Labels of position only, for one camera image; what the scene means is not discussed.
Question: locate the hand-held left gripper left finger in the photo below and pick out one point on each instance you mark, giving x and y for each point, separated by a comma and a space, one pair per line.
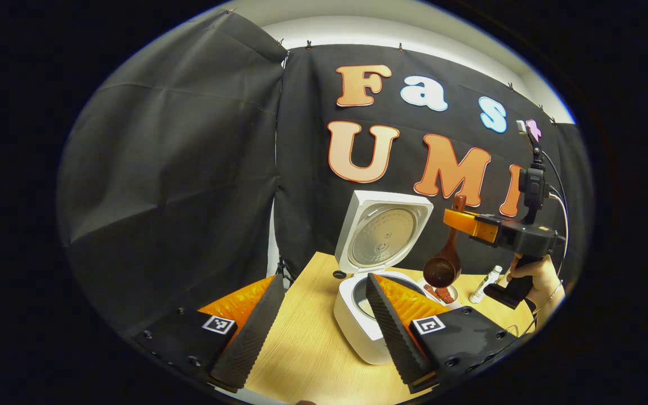
253, 337

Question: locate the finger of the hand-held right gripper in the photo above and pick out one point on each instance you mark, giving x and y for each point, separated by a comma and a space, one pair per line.
467, 223

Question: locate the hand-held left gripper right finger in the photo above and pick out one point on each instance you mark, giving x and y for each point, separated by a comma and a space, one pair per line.
394, 337

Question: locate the brown wooden spoon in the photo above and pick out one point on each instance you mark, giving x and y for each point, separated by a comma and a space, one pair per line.
442, 270

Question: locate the brown meat patty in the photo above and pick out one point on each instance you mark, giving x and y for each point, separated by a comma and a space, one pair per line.
430, 289
445, 295

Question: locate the white drink bottle green cap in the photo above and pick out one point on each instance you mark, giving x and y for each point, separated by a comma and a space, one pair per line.
484, 284

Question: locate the white oval plate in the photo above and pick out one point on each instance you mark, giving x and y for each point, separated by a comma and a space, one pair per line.
454, 292

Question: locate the small black round object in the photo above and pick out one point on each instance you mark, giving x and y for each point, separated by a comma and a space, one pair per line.
339, 274

